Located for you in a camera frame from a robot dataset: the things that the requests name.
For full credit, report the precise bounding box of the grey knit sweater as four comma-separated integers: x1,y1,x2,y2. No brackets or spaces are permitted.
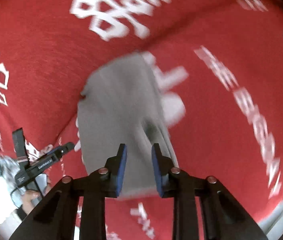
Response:
78,53,177,198

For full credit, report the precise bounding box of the person's left hand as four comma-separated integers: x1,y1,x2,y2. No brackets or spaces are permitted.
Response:
22,177,52,215

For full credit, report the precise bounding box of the floral patterned cloth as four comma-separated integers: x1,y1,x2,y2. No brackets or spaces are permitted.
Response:
0,154,20,193

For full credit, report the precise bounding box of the red printed blanket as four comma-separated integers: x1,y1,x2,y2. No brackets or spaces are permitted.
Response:
0,0,283,239

